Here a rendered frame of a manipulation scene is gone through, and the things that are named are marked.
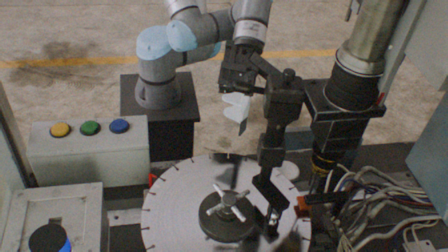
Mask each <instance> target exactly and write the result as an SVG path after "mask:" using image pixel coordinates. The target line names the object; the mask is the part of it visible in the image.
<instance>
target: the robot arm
mask: <svg viewBox="0 0 448 252"><path fill-rule="evenodd" d="M163 2H164V5H165V7H166V10H167V12H168V14H169V17H170V19H171V22H170V23H168V25H167V26H165V25H164V26H161V25H156V26H152V27H148V28H146V29H145V30H142V32H140V34H139V36H138V38H137V47H136V52H137V61H138V70H139V78H138V80H137V84H136V87H135V98H136V101H137V102H138V104H140V106H142V107H144V108H146V109H150V110H165V109H169V108H172V107H174V106H175V105H176V104H177V103H178V102H179V101H180V100H181V86H180V84H179V81H178V79H177V78H176V75H175V69H176V68H179V67H183V66H186V65H190V64H193V63H198V62H200V61H206V60H208V59H211V58H214V57H216V56H217V55H218V54H219V51H220V49H221V44H222V41H226V42H225V52H224V57H223V61H222V62H221V67H220V72H219V78H218V82H217V84H219V93H221V94H224V95H223V96H222V100H224V101H225V102H227V103H230V104H233V106H232V107H227V108H225V109H224V110H223V114H224V116H226V117H228V118H230V119H233V120H235V121H237V122H238V123H240V127H239V136H241V135H242V134H243V132H244V131H245V130H246V125H247V121H248V116H249V109H250V104H251V97H253V93H252V94H243V93H236V92H234V91H233V90H232V83H233V82H234V81H235V80H240V81H246V82H250V83H252V84H253V85H255V81H256V77H257V76H258V75H260V76H261V77H262V78H264V79H265V80H267V76H269V75H283V73H282V72H280V71H279V70H278V69H277V68H276V67H274V66H273V65H272V64H270V62H268V61H267V60H265V59H264V58H262V57H261V56H260V55H262V52H263V47H264V46H265V43H266V38H267V30H268V25H269V17H270V12H271V5H272V4H273V0H237V1H236V3H235V4H234V5H233V6H232V7H231V8H228V9H224V10H220V11H215V12H210V13H208V12H207V4H206V0H163Z"/></svg>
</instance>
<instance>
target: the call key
mask: <svg viewBox="0 0 448 252"><path fill-rule="evenodd" d="M68 131H69V127H68V125H67V124H65V123H57V124H54V126H52V128H51V132H52V134H53V135H56V136H61V135H64V134H66V133H67V132H68Z"/></svg>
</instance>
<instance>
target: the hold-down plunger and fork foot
mask: <svg viewBox="0 0 448 252"><path fill-rule="evenodd" d="M272 170H273V167H261V169H260V172H259V174H258V175H256V176H254V177H253V178H252V184H253V185H254V186H255V188H256V189H257V190H258V192H260V194H261V195H262V196H263V197H264V198H265V199H266V200H267V201H268V202H269V205H268V209H267V217H268V220H270V219H271V215H272V212H273V210H275V211H276V212H277V219H278V220H280V219H281V217H282V214H283V212H284V211H285V210H287V209H288V208H289V205H290V201H289V200H288V199H287V198H286V196H284V194H282V192H280V190H279V189H278V188H277V187H276V186H275V185H274V184H273V182H272V181H271V180H270V179H271V174H272Z"/></svg>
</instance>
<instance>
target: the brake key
mask: <svg viewBox="0 0 448 252"><path fill-rule="evenodd" d="M127 128H128V124H127V121H126V120H124V119H116V120H114V121H112V124H111V129H112V130H113V131H116V132H121V131H124V130H126V129H127Z"/></svg>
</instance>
